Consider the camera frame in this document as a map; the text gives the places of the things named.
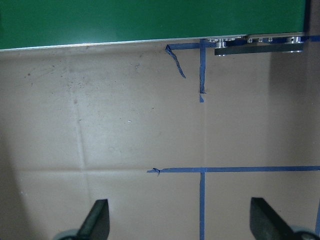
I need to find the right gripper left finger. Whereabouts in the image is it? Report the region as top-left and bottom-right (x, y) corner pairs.
(76, 199), (110, 240)

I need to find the green conveyor belt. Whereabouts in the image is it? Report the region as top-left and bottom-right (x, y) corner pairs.
(0, 0), (307, 51)

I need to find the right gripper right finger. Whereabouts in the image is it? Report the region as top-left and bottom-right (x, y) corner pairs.
(249, 197), (297, 240)

